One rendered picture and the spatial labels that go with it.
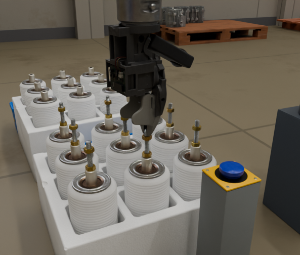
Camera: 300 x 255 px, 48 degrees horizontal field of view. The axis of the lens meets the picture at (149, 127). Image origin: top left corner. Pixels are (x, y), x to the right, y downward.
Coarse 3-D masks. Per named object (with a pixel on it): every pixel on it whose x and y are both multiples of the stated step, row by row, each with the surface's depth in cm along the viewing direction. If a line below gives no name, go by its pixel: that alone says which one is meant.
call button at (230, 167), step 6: (222, 162) 57; (228, 162) 57; (234, 162) 57; (222, 168) 55; (228, 168) 55; (234, 168) 55; (240, 168) 55; (222, 174) 56; (228, 174) 54; (234, 174) 54; (240, 174) 54
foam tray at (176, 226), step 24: (48, 168) 84; (48, 192) 75; (120, 192) 76; (48, 216) 79; (120, 216) 70; (144, 216) 67; (168, 216) 67; (192, 216) 70; (72, 240) 61; (96, 240) 61; (120, 240) 64; (144, 240) 67; (168, 240) 70; (192, 240) 73
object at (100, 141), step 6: (96, 132) 87; (120, 132) 87; (96, 138) 87; (102, 138) 86; (108, 138) 86; (114, 138) 86; (96, 144) 88; (102, 144) 87; (108, 144) 86; (96, 150) 88; (102, 150) 87; (102, 156) 88; (102, 162) 89
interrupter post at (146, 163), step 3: (144, 159) 68; (147, 159) 68; (150, 159) 68; (144, 162) 68; (147, 162) 68; (150, 162) 69; (144, 165) 69; (147, 165) 69; (150, 165) 69; (144, 168) 69; (147, 168) 69; (150, 168) 69; (144, 171) 69; (147, 171) 69; (150, 171) 69
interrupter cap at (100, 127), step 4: (100, 124) 91; (104, 124) 91; (116, 124) 91; (120, 124) 91; (96, 128) 89; (100, 128) 89; (104, 128) 90; (116, 128) 89; (120, 128) 89; (100, 132) 87; (104, 132) 86; (108, 132) 86; (112, 132) 86; (116, 132) 87
